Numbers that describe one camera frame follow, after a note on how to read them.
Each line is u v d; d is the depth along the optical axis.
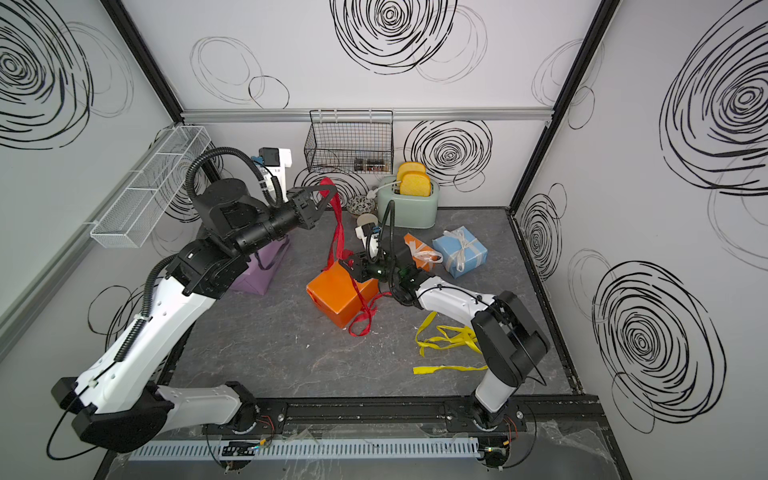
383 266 0.71
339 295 0.85
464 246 0.99
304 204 0.48
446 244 1.01
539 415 0.77
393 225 0.62
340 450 0.96
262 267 0.51
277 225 0.48
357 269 0.72
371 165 0.87
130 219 0.72
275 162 0.48
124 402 0.38
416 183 1.02
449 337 0.86
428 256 0.96
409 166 1.03
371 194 1.07
